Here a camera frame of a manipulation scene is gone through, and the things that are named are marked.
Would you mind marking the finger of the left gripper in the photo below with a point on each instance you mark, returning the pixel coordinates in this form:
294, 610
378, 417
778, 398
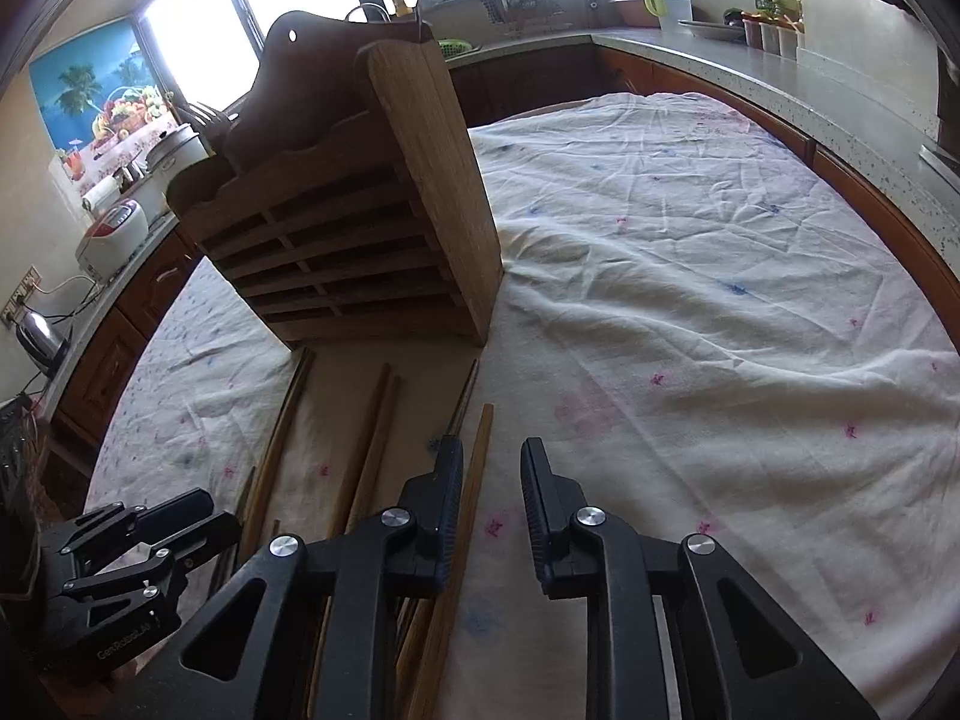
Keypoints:
194, 546
176, 514

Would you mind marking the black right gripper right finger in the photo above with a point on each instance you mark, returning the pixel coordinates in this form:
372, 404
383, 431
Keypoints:
673, 629

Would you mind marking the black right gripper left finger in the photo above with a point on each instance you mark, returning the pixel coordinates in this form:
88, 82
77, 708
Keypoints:
310, 629

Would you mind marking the metal chopstick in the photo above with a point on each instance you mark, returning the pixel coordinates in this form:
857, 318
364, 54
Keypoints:
456, 420

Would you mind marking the wooden chopstick middle pair left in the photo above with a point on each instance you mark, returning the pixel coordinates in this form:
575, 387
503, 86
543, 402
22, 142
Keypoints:
337, 531

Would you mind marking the wooden chopstick pair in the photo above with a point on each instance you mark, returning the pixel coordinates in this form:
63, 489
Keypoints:
337, 531
366, 489

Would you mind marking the wooden chopstick middle pair right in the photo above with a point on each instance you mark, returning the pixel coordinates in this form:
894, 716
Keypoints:
366, 489

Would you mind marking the steel electric kettle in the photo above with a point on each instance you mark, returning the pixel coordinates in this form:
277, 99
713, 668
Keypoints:
42, 343

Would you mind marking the white red rice cooker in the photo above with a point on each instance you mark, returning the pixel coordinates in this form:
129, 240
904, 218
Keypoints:
110, 243

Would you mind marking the white patterned tablecloth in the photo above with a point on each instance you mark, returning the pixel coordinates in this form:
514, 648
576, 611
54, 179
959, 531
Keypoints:
708, 339

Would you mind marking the paper towel roll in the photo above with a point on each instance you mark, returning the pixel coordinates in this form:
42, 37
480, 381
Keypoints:
102, 196

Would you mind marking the wooden utensil holder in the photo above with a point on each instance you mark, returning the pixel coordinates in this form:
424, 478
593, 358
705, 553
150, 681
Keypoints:
346, 200

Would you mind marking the large white rice cooker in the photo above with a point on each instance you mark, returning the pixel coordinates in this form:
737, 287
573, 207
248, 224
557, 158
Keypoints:
175, 151

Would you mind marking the metal fork in holder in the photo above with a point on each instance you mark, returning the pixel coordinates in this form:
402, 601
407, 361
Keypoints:
210, 123

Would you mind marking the tropical fruit poster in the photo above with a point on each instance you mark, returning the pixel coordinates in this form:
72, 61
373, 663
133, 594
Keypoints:
100, 102

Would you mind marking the chrome sink faucet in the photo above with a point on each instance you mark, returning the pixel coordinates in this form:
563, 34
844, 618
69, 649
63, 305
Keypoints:
371, 11

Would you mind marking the white seasoning jars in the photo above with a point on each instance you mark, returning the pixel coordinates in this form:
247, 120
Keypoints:
781, 38

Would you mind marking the pink bowl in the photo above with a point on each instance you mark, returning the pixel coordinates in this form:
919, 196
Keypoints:
634, 13

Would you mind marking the green white pitcher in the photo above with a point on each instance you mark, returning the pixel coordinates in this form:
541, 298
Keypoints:
671, 14

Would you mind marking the wall power outlet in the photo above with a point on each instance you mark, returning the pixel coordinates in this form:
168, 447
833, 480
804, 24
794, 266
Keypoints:
29, 282

